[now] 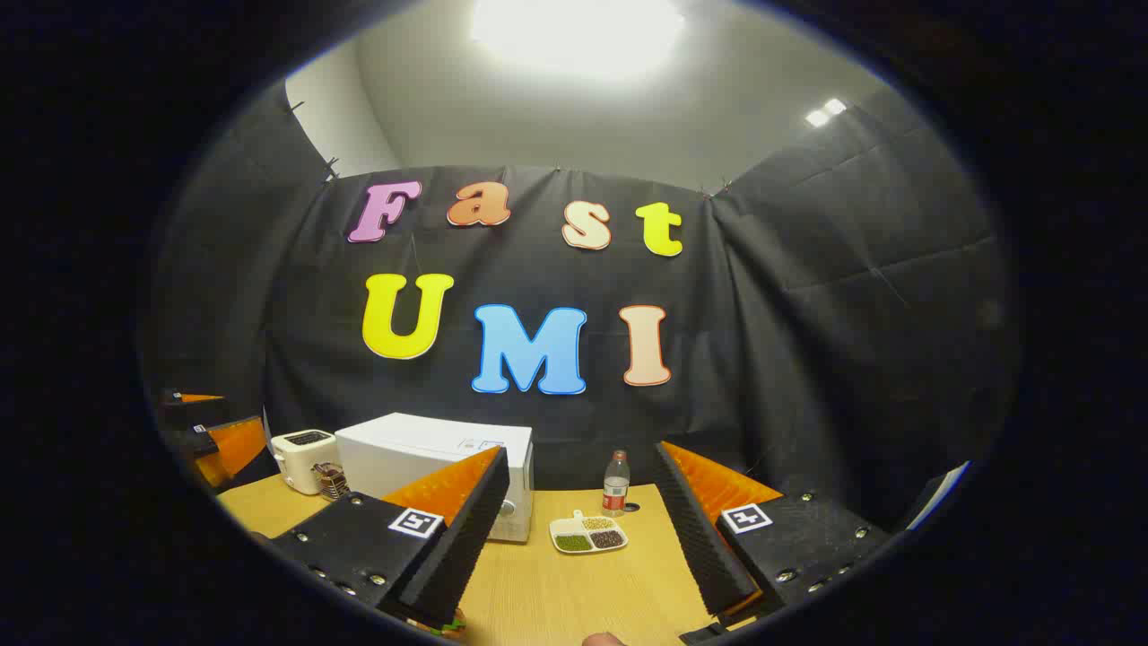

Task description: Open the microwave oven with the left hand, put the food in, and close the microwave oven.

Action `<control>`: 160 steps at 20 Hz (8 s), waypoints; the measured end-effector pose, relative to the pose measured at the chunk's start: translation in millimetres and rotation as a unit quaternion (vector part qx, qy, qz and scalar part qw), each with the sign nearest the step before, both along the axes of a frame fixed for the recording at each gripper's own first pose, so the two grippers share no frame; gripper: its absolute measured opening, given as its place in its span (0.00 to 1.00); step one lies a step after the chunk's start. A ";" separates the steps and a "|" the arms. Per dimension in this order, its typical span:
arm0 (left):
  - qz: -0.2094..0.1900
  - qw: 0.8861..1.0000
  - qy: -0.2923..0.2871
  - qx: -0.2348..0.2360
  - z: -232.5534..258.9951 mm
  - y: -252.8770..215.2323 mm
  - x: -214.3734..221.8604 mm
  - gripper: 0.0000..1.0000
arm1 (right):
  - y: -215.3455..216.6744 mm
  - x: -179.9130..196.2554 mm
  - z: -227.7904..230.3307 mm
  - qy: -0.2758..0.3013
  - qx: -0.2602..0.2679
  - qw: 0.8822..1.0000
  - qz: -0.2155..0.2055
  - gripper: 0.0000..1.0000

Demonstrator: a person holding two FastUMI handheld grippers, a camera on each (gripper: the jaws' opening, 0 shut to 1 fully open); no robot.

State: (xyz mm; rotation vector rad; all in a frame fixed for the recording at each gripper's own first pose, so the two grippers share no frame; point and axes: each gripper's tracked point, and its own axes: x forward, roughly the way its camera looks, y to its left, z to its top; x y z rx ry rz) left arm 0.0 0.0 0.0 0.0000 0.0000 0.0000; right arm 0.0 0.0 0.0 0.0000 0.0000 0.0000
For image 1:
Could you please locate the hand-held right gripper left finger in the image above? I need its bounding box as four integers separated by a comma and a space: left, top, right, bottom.
269, 446, 510, 629

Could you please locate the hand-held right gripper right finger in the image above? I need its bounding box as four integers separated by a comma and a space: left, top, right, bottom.
653, 441, 893, 626

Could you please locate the white microwave oven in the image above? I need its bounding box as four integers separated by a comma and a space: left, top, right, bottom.
335, 413, 535, 543

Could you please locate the white toaster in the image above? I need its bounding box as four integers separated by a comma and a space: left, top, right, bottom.
271, 430, 342, 495

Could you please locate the red label water bottle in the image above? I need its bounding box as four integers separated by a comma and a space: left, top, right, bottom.
602, 450, 631, 517

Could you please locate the white divided dish of beans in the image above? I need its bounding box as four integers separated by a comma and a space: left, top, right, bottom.
549, 510, 629, 554

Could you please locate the black backdrop cloth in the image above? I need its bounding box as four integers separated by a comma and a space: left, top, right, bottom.
143, 81, 1019, 539

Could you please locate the large ceiling light panel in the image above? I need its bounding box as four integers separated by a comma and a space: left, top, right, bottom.
471, 0, 687, 77

